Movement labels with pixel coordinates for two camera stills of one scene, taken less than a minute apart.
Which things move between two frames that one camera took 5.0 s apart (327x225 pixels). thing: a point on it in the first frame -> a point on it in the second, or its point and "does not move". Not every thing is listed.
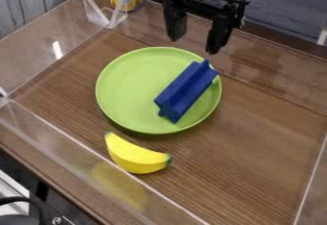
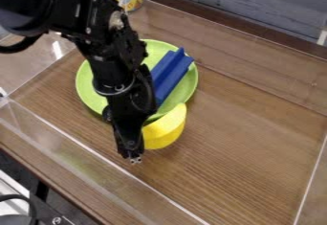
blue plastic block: (183, 92) -> (167, 73)
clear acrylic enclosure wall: (83, 190) does not move
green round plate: (134, 78) -> (178, 94)
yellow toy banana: (134, 159) -> (163, 130)
